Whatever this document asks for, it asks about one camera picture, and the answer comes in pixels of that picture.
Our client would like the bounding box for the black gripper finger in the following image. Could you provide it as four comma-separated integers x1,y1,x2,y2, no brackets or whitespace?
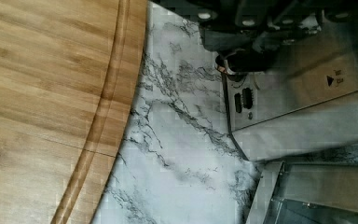
195,0,327,74

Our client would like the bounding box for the silver two-slot toaster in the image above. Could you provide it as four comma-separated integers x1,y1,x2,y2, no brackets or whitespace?
223,20,358,161

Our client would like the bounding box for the stainless steel toaster oven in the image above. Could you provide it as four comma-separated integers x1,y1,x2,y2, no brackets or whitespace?
246,161,358,224

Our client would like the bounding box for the bamboo cutting board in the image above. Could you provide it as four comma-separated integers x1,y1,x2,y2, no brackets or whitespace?
0,0,147,224

